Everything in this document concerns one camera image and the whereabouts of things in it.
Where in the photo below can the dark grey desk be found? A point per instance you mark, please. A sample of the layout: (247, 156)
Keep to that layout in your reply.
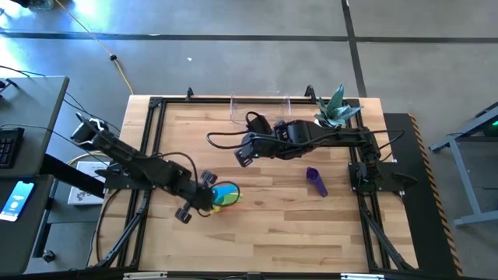
(23, 241)

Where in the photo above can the black hazard-striped floor mat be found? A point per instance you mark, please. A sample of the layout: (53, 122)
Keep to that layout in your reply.
(416, 233)

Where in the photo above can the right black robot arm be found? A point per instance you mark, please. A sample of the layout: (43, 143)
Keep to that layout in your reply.
(334, 136)

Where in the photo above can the clear plastic basket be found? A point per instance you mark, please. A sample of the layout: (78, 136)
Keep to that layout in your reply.
(260, 110)

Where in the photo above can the black aluminium table frame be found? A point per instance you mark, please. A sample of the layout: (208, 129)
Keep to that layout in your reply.
(194, 100)

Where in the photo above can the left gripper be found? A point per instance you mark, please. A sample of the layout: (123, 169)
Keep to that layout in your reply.
(201, 198)

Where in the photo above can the green measuring cup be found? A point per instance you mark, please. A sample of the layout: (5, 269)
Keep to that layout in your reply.
(235, 199)

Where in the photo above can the silver metal bracket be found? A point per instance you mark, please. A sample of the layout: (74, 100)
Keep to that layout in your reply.
(362, 277)
(146, 276)

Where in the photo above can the smartphone with blue screen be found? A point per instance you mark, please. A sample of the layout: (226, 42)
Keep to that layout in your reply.
(17, 200)

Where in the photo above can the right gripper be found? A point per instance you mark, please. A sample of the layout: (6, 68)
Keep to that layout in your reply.
(262, 145)

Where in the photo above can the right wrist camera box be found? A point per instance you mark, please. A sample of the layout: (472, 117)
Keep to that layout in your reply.
(282, 130)

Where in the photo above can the grey metal stand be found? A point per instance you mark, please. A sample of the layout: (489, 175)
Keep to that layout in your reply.
(465, 183)

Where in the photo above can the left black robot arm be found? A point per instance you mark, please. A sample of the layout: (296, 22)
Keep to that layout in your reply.
(136, 163)

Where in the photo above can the black caster wheel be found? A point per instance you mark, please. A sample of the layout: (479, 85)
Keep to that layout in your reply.
(48, 256)

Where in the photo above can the white printed booklet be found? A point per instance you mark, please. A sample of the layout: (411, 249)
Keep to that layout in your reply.
(83, 194)

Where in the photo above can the purple measuring spoon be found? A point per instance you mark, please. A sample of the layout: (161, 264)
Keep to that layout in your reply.
(317, 183)

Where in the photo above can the teal measuring cup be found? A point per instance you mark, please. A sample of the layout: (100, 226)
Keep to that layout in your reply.
(223, 192)

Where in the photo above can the black keyboard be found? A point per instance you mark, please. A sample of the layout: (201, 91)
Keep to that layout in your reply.
(9, 148)

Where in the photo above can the green snake plant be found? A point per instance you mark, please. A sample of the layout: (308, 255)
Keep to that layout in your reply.
(334, 110)

